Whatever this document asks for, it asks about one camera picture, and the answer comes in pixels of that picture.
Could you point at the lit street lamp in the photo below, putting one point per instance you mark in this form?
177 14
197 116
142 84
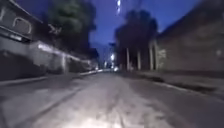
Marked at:
112 57

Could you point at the group of dark trees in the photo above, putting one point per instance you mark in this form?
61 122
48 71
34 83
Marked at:
136 36

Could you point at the grey asphalt road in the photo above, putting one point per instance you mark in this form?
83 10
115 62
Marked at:
110 103

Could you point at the grey raised pavement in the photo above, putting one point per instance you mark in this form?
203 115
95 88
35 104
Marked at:
186 81

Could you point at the pale concrete pavement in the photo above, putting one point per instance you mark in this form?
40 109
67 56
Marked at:
26 80

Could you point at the pale boundary wall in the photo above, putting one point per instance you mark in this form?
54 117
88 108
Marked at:
46 56

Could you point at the building with plain wall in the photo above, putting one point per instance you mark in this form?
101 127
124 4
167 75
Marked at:
193 46

